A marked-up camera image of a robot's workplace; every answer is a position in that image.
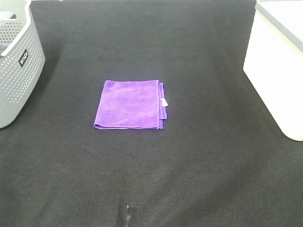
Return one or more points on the purple microfiber towel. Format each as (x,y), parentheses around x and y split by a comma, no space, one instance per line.
(131,105)

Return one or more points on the white plastic storage box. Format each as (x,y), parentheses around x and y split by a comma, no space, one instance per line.
(274,62)

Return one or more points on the grey perforated plastic basket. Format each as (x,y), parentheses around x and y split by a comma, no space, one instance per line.
(21,58)

